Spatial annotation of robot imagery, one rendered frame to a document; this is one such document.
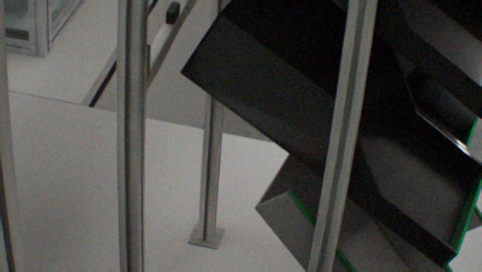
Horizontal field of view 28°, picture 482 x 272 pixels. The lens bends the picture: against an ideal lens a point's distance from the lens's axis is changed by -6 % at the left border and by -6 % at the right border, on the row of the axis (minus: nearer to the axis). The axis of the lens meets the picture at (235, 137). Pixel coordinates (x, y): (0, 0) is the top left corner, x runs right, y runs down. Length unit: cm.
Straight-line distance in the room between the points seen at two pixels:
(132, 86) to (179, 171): 65
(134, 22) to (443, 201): 33
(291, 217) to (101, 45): 87
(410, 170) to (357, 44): 21
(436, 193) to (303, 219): 13
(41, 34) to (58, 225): 41
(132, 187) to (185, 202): 54
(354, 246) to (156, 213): 45
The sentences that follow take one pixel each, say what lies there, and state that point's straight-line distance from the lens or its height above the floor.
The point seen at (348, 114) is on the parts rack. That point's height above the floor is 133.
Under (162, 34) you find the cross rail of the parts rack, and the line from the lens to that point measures 87.
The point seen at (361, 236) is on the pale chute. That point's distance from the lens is 99.
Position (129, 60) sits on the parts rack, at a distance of 78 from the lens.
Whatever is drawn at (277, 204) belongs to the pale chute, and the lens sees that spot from 88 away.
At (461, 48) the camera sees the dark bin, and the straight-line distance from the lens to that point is 81.
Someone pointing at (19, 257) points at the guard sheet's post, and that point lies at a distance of 38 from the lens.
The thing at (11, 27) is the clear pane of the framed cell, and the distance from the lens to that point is 168.
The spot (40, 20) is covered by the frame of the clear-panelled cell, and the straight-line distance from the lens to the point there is 163.
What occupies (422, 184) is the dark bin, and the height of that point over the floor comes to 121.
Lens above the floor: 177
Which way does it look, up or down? 38 degrees down
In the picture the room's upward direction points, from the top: 5 degrees clockwise
